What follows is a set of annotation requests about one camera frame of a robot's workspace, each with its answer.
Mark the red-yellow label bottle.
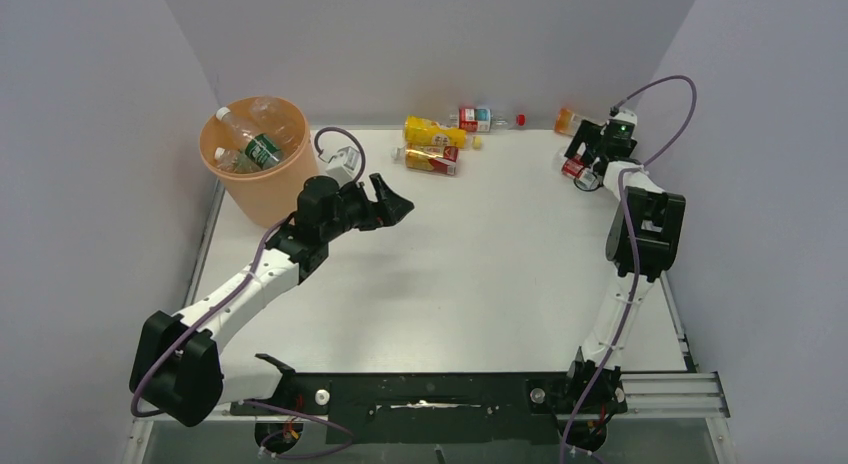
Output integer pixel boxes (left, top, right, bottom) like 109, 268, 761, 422
391, 146, 459, 176

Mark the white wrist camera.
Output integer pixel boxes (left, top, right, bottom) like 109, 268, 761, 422
321, 146, 364, 186
609, 106, 638, 127

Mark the green-label clear bottle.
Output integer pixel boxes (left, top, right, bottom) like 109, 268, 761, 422
214, 147, 261, 174

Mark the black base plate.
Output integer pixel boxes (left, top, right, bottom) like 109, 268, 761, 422
230, 371, 627, 445

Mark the orange plastic bin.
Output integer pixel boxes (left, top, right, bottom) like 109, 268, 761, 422
199, 97, 321, 228

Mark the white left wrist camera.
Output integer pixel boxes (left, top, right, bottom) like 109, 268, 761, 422
321, 146, 364, 186

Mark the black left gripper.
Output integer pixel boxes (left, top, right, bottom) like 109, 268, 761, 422
321, 174, 412, 242

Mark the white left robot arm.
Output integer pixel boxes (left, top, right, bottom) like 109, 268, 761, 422
129, 173, 414, 427

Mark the orange drink bottle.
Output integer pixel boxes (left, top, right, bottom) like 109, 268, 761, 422
553, 107, 584, 136

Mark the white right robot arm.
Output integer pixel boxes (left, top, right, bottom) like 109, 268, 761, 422
562, 121, 686, 411

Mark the yellow-label bottle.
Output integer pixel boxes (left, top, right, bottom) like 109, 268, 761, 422
403, 115, 483, 150

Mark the red-label bottle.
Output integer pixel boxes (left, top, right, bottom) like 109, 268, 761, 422
553, 148, 602, 192

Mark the large clear unlabelled bottle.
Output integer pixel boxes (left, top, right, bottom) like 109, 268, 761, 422
249, 96, 300, 153

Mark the green-label upright-lying bottle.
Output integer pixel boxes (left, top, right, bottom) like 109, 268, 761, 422
215, 107, 284, 170

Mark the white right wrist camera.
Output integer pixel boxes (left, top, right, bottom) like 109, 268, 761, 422
609, 106, 638, 127

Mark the aluminium frame rail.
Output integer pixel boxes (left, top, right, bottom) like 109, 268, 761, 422
620, 372, 730, 419

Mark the red-blue label bottle red cap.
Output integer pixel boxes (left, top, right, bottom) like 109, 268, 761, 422
448, 107, 526, 134

